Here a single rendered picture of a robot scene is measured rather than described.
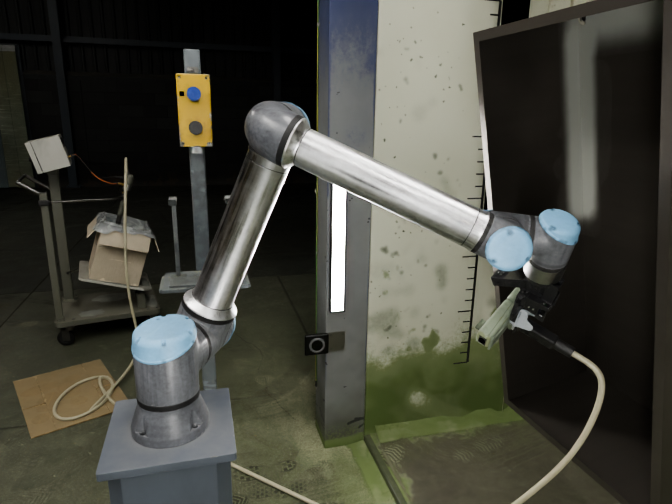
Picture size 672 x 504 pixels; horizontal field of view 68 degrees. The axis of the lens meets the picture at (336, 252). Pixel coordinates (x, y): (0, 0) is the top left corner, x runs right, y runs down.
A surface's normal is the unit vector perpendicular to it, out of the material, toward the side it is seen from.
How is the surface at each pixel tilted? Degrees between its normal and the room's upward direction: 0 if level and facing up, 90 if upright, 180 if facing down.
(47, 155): 90
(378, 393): 90
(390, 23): 90
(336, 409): 90
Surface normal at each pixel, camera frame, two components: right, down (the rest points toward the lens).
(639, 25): -0.94, 0.26
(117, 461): 0.02, -0.96
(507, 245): -0.13, 0.29
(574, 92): 0.30, 0.25
